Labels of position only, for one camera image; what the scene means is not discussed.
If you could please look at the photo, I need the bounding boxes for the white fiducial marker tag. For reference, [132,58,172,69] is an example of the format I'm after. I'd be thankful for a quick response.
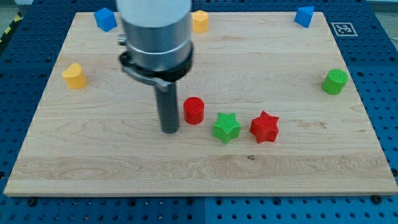
[331,22,358,37]

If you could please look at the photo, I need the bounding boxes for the green cylinder block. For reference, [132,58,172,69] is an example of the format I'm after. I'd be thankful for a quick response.
[322,68,349,95]

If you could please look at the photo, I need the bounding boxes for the green star block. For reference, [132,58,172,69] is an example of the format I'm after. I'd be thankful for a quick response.
[212,112,241,144]

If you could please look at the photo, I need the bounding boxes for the yellow hexagon block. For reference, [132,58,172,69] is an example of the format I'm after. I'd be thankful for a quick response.
[192,10,209,33]

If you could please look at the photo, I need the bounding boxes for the wooden board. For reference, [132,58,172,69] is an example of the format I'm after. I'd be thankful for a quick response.
[4,12,397,197]

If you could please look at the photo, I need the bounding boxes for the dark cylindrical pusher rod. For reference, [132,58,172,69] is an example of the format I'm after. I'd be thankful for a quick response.
[155,82,179,134]

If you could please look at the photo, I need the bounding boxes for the blue cube block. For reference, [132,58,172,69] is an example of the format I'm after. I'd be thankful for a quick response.
[94,7,117,32]

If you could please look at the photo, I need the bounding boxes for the red cylinder block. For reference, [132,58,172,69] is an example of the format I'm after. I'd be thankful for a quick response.
[183,96,205,125]

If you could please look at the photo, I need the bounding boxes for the yellow heart block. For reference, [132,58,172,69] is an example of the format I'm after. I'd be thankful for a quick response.
[62,63,87,89]

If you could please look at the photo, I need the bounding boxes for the red star block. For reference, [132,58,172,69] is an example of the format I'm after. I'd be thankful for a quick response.
[249,111,279,144]

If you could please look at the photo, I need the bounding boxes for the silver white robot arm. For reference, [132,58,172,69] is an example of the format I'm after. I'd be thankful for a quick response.
[116,0,193,91]

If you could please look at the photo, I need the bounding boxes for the blue triangle block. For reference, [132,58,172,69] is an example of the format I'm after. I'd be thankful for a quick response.
[294,6,315,28]

